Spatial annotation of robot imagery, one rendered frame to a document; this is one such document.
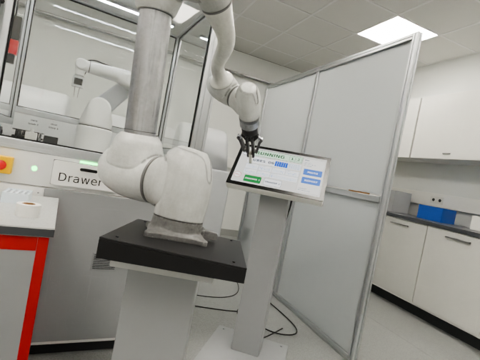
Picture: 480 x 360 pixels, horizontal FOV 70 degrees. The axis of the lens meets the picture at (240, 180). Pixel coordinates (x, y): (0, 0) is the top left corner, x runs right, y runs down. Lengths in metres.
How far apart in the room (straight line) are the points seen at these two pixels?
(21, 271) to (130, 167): 0.44
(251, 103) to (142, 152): 0.54
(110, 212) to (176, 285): 0.85
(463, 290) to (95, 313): 2.79
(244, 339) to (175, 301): 1.11
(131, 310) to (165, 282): 0.12
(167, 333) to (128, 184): 0.45
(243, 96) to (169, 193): 0.59
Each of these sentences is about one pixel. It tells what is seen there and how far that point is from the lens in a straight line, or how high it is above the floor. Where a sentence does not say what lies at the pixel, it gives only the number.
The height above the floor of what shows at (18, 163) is 0.89.
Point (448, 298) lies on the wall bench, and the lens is 3.54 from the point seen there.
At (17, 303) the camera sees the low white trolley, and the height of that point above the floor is 0.52.
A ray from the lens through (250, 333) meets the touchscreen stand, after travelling 2.08.
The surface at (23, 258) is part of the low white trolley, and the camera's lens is 1.21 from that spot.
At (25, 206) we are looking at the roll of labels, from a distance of 1.28.
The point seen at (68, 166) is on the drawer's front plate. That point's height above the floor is 0.91.
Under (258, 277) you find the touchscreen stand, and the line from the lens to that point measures 1.96.
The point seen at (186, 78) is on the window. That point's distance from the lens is 1.88.
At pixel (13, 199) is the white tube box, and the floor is 0.77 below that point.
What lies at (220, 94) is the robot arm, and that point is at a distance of 1.52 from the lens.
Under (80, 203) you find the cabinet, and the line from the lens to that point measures 1.77.
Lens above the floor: 1.03
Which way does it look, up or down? 2 degrees down
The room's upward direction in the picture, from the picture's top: 11 degrees clockwise
